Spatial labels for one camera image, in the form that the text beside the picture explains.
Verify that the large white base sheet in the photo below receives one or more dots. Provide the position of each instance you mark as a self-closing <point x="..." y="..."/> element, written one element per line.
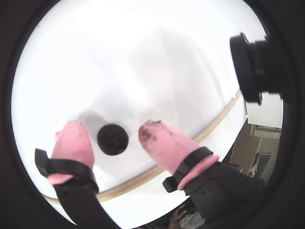
<point x="143" y="202"/>

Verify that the black gripper finger with pink tip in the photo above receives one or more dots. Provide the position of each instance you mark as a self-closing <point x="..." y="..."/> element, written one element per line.
<point x="171" y="148"/>
<point x="74" y="148"/>

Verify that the small dark blueberry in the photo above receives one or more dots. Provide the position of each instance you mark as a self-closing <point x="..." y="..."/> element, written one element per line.
<point x="112" y="139"/>

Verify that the brown background room furniture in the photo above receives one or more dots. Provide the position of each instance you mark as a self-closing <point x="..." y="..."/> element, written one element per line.
<point x="245" y="152"/>

